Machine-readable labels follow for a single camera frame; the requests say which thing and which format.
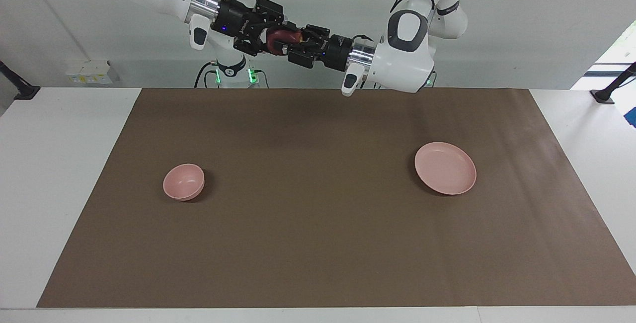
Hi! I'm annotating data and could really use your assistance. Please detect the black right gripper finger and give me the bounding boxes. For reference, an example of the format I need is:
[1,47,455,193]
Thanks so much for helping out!
[253,0,285,28]
[234,37,279,57]

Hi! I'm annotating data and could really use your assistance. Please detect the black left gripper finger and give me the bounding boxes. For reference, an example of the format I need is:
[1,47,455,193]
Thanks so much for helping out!
[287,46,324,69]
[298,24,330,48]

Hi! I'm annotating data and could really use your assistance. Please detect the dark red apple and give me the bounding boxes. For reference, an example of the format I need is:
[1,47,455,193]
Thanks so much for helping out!
[266,27,303,55]

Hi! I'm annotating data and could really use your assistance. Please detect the pink small bowl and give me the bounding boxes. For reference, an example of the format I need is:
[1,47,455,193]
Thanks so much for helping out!
[162,163,205,201]

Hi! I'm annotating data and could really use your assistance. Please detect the pink round plate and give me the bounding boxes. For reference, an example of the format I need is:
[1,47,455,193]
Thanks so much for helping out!
[414,142,477,196]

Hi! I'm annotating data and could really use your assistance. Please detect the brown table mat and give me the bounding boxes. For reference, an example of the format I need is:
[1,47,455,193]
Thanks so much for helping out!
[36,88,636,309]

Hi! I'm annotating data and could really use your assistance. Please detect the black right base cable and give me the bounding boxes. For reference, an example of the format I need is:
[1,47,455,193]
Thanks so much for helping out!
[194,61,220,88]

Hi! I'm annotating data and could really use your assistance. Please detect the white wall socket box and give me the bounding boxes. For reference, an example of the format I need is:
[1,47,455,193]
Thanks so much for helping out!
[66,60,119,85]

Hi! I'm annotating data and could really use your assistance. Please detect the black camera stand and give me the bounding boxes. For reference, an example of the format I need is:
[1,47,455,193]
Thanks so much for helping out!
[590,62,636,104]
[0,60,41,101]

